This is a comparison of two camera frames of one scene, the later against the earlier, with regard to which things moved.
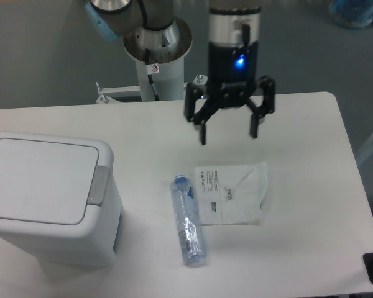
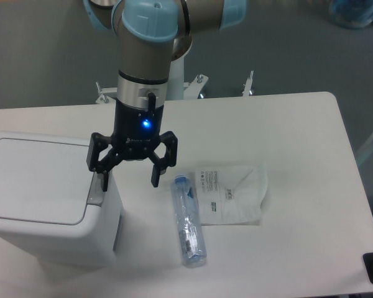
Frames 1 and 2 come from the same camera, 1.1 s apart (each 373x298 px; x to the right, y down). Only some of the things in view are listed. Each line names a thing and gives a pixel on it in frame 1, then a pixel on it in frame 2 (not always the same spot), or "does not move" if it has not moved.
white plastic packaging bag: (231, 195) does not move
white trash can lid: (40, 181) does not move
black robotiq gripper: (232, 73) → (136, 131)
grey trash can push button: (99, 189) does not move
